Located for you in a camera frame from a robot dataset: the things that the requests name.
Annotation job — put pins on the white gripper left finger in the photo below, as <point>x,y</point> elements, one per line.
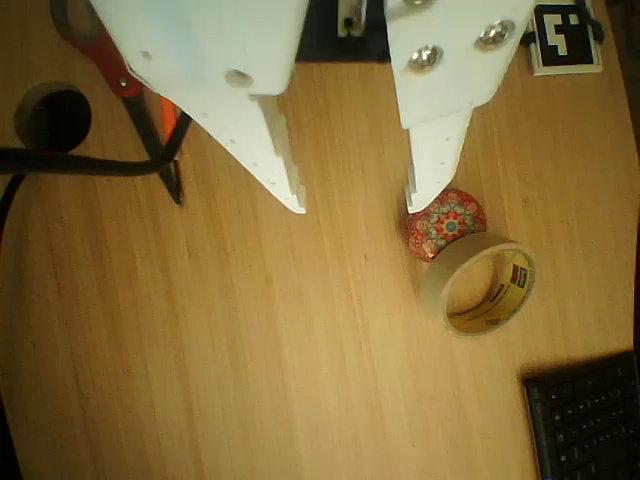
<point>210,45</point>

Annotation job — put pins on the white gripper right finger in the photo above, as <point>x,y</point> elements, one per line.
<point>450,85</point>

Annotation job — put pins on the beige masking tape roll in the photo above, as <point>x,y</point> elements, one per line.
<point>435,270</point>

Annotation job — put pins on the red floral patterned disc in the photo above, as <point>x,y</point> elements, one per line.
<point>450,227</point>

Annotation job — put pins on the white block with black marker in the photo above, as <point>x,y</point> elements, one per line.
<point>565,30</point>

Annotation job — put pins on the black elastic band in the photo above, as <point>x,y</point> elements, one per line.
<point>597,30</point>

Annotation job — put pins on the black keyboard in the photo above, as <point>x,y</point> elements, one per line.
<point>590,425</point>

